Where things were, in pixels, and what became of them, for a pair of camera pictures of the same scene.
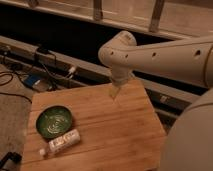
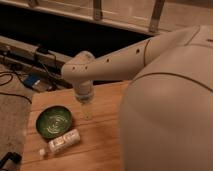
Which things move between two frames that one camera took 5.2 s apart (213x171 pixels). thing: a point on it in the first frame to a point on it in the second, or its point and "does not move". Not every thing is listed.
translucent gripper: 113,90 to 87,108
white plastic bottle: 63,142 does not move
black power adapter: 42,50 does not move
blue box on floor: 31,80 does not move
